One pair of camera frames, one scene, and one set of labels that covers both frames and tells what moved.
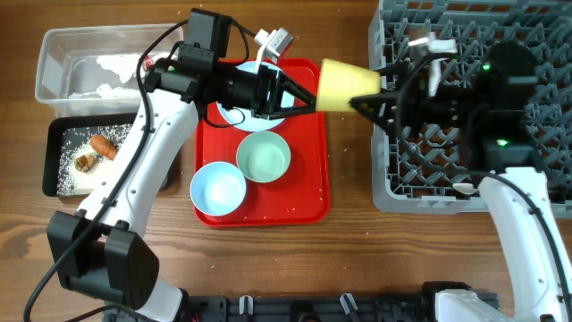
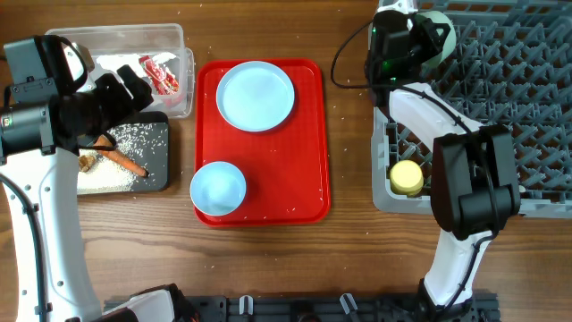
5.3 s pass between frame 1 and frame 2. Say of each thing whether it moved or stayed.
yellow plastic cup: moved
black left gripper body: moved
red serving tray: stayed
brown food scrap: stayed
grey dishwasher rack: stayed
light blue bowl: stayed
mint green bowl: moved
